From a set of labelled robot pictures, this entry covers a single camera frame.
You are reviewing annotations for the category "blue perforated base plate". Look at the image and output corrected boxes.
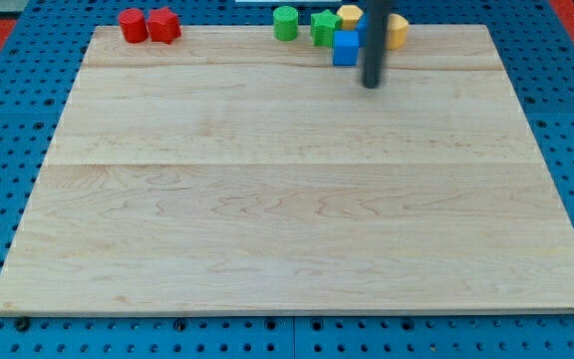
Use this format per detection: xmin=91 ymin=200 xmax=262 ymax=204
xmin=0 ymin=0 xmax=574 ymax=358

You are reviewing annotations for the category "yellow heart block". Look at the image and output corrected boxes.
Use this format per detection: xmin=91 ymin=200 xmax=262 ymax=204
xmin=386 ymin=13 xmax=410 ymax=50

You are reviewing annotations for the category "yellow hexagon block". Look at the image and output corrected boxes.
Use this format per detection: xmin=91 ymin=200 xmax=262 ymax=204
xmin=336 ymin=5 xmax=364 ymax=30

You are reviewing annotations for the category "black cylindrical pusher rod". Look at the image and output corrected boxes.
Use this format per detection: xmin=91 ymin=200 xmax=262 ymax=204
xmin=362 ymin=0 xmax=395 ymax=89

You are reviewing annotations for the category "green cylinder block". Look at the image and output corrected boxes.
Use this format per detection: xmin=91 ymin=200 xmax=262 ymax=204
xmin=272 ymin=6 xmax=299 ymax=42

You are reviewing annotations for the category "green star block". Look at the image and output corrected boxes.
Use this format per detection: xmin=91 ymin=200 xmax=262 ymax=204
xmin=310 ymin=10 xmax=342 ymax=48

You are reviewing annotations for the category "blue block behind rod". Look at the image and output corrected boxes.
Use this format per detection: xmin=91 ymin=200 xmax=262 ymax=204
xmin=355 ymin=13 xmax=369 ymax=48

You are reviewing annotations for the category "blue cube block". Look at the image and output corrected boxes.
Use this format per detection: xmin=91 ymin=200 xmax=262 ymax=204
xmin=332 ymin=30 xmax=360 ymax=67

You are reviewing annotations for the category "red star block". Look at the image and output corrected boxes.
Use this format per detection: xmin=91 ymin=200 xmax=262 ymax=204
xmin=146 ymin=7 xmax=182 ymax=44

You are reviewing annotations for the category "light wooden board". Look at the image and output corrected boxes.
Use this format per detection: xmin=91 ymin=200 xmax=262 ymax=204
xmin=0 ymin=25 xmax=574 ymax=317

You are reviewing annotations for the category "red cylinder block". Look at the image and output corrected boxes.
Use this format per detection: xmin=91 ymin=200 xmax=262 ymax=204
xmin=118 ymin=8 xmax=148 ymax=44

